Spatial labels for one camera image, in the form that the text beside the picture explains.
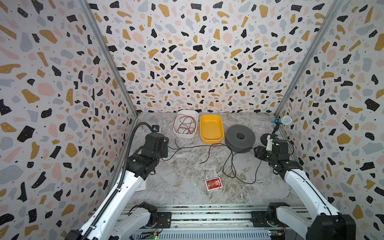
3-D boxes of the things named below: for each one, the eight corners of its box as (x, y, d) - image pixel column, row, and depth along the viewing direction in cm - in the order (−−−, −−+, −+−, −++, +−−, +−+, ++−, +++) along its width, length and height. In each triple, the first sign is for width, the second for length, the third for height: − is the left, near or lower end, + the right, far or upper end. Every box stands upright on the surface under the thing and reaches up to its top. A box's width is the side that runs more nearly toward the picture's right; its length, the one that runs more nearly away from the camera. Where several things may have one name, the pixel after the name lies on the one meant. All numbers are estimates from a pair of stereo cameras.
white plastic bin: (173, 139, 108) (172, 134, 103) (177, 112, 126) (176, 107, 121) (198, 139, 108) (198, 134, 103) (198, 112, 126) (198, 107, 121)
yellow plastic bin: (200, 144, 106) (200, 139, 101) (200, 120, 121) (200, 114, 116) (223, 144, 106) (225, 139, 101) (221, 120, 121) (222, 114, 116)
